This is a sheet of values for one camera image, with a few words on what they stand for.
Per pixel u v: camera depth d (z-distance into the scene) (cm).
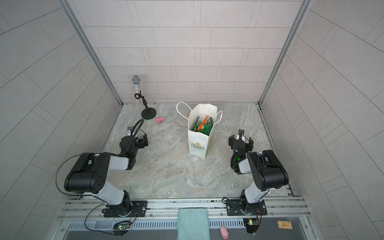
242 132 78
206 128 84
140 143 82
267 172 45
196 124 88
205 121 88
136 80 87
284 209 71
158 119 105
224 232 64
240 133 78
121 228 64
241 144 71
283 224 67
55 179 43
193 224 67
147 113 109
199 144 77
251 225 68
